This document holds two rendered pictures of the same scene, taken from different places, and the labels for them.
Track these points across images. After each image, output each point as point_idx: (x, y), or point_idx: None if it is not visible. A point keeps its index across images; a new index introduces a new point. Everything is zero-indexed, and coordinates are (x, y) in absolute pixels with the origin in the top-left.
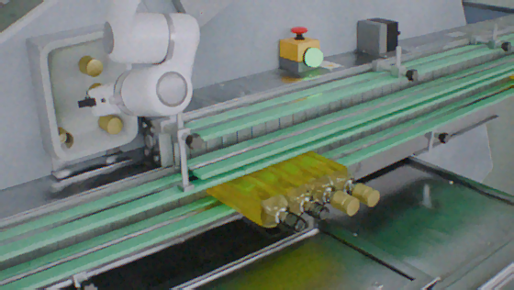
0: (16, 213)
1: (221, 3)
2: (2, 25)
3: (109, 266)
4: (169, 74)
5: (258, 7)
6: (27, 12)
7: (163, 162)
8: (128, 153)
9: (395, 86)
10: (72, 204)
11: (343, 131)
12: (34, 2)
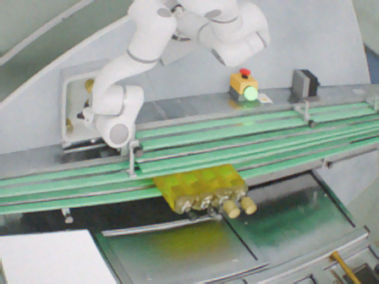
0: (40, 167)
1: (187, 50)
2: (63, 22)
3: None
4: (118, 125)
5: None
6: (79, 14)
7: (122, 153)
8: None
9: None
10: (66, 168)
11: (258, 152)
12: (85, 8)
